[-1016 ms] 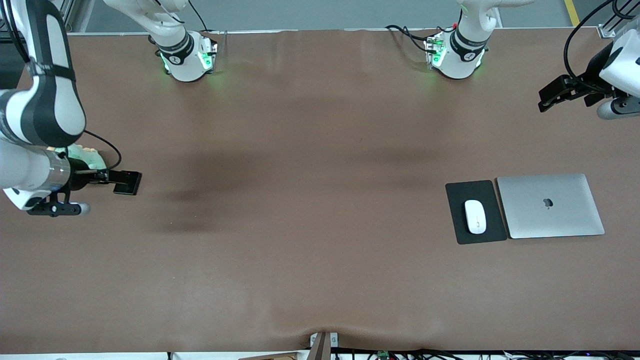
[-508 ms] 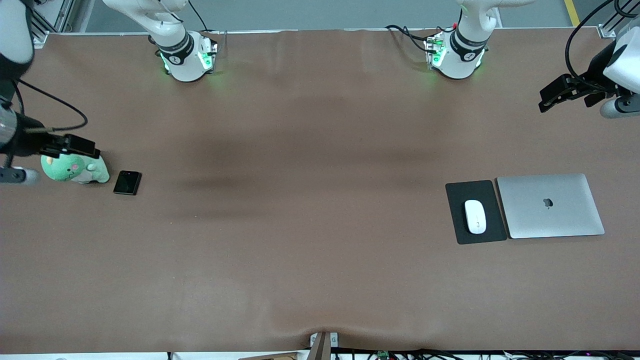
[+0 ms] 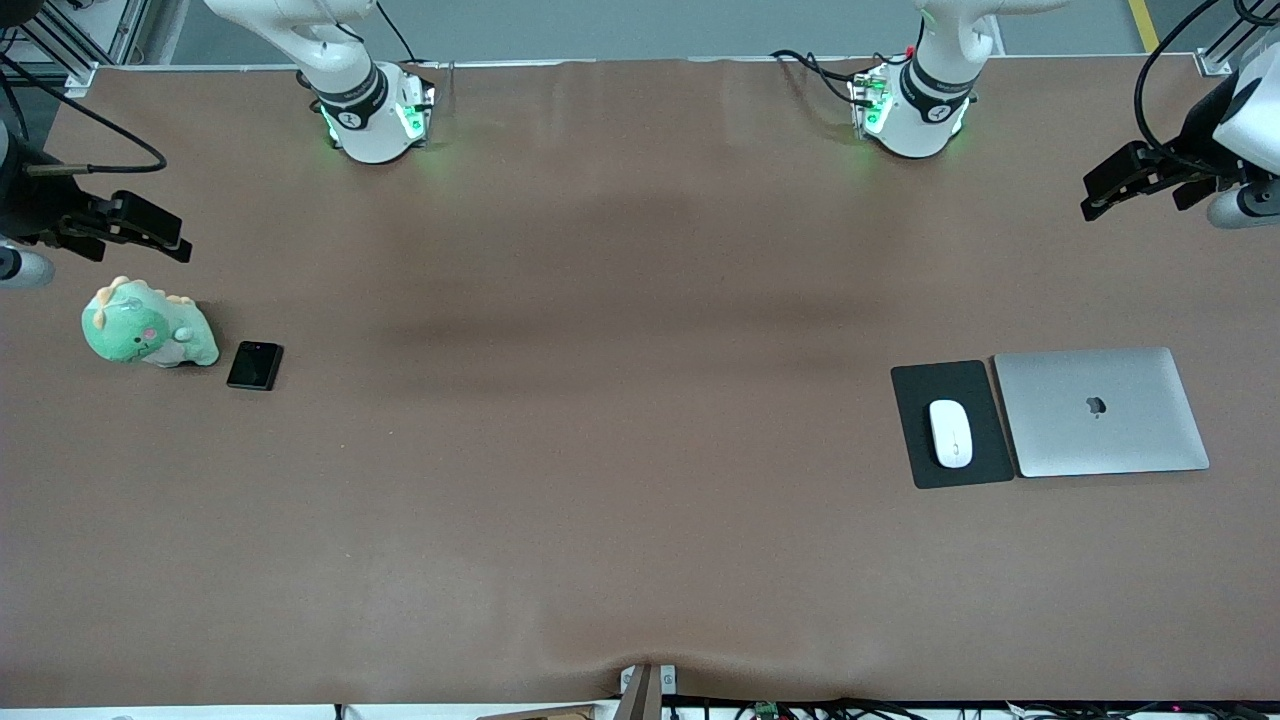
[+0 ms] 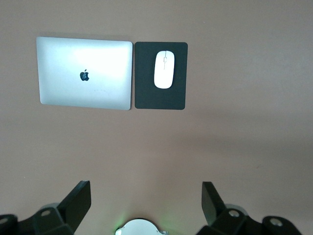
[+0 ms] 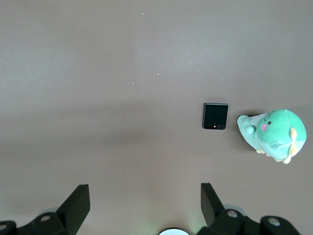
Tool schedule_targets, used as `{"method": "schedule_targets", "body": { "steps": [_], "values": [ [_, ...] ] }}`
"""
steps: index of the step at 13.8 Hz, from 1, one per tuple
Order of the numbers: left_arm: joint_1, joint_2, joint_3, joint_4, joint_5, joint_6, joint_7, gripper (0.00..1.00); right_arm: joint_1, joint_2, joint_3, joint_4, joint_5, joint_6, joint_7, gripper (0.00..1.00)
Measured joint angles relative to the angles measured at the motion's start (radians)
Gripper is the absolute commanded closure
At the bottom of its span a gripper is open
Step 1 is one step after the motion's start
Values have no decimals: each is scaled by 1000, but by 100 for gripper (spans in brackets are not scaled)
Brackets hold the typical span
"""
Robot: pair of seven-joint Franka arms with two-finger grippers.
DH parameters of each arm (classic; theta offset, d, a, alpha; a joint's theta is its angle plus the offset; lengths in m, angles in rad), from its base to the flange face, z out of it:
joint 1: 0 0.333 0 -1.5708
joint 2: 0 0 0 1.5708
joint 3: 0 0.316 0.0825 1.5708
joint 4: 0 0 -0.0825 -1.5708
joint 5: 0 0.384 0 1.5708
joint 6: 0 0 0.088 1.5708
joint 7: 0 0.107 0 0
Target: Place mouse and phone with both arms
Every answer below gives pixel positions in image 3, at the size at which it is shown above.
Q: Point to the black smartphone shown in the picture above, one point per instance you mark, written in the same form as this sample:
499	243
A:
255	366

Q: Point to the brown mount post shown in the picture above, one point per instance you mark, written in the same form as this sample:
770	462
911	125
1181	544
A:
640	700

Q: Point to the white computer mouse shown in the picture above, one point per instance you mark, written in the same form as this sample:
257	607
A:
951	435

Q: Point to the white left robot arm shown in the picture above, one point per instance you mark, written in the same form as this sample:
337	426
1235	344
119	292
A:
930	90

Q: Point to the silver closed laptop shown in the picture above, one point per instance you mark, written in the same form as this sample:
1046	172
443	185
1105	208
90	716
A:
1100	430

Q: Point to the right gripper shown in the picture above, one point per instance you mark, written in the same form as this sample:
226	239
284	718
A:
30	205

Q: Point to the brown table cover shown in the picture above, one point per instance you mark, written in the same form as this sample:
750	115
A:
600	500

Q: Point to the green plush dinosaur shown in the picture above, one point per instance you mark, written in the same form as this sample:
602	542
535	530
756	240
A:
140	330

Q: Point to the grey metal bracket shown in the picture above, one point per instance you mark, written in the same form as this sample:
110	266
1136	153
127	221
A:
668	680

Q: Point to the aluminium frame strut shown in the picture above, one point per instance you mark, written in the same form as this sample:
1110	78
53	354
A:
1225	55
60	45

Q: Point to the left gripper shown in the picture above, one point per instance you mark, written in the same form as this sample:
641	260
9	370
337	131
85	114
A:
1198	135

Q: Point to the black mouse pad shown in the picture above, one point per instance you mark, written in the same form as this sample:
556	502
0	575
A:
910	440

